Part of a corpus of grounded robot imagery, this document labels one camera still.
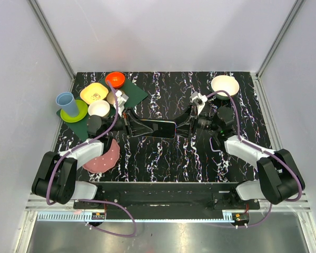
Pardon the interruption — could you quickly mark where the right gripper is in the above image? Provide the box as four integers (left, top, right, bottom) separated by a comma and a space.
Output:
168, 103, 220, 140

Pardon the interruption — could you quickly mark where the black phone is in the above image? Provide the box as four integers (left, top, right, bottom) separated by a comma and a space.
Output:
141, 119, 176, 139

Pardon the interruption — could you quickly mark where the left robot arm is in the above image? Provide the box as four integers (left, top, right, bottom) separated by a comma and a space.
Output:
32, 109, 159, 205

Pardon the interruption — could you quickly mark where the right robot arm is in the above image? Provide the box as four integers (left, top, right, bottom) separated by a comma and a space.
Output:
174, 105, 305, 209

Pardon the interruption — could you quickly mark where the phone in lilac case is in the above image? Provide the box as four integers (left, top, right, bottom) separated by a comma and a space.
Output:
209, 139, 222, 152

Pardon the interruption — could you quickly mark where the dark green mat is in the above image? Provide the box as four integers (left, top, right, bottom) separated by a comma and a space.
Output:
56, 78, 148, 141

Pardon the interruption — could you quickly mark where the bronze metal bowl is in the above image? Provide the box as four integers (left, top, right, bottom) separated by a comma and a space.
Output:
106, 91, 117, 105

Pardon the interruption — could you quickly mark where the small white bowl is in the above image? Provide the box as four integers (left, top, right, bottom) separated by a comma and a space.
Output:
88, 100, 110, 117

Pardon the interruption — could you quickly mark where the pink dotted plate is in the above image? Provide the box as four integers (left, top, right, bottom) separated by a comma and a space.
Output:
83, 139, 120, 173

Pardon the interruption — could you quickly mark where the red bowl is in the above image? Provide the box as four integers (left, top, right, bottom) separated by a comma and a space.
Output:
105, 72, 125, 89

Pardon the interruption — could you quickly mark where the yellow square plate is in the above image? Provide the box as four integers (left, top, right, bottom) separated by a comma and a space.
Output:
80, 82, 109, 105

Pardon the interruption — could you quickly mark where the large white bowl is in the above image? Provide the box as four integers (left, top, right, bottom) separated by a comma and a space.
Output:
211, 75, 240, 97

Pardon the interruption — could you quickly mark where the lime green plate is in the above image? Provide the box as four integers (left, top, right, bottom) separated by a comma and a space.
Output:
60, 99, 88, 123

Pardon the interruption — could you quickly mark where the blue cup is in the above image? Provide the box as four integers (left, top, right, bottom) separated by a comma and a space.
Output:
56, 92, 79, 118

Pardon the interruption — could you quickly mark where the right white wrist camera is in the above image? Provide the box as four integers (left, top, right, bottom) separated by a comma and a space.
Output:
190, 92, 208, 115

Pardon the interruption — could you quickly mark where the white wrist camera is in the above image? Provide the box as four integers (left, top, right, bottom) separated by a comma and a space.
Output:
114, 90, 129, 116
190, 92, 208, 115

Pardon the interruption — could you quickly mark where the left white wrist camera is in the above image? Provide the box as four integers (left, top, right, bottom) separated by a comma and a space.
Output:
114, 90, 129, 116

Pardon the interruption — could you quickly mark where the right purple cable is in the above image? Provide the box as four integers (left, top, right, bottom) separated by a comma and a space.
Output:
206, 90, 303, 202

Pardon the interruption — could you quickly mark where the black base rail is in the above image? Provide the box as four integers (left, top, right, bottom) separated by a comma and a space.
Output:
73, 181, 261, 221

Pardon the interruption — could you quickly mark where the right aluminium frame post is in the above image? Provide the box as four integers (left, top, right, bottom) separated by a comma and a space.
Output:
255, 0, 306, 77

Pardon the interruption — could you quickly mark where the aluminium frame post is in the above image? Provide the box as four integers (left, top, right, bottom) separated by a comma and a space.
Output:
27, 0, 76, 80
255, 0, 306, 77

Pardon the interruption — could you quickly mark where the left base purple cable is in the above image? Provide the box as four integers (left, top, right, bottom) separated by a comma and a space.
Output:
76, 199, 137, 238

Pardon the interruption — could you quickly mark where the left aluminium frame post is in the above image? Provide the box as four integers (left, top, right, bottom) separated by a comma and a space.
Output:
27, 0, 76, 80

